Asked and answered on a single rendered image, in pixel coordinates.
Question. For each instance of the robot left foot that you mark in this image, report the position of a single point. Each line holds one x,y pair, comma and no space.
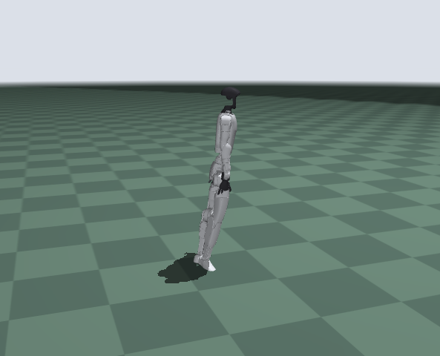
196,258

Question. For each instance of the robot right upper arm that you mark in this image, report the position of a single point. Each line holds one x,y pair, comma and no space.
225,125

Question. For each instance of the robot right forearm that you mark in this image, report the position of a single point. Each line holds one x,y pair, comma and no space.
225,156

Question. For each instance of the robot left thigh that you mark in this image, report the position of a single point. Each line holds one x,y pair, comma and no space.
210,207

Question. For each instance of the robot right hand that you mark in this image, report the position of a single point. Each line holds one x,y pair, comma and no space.
224,185

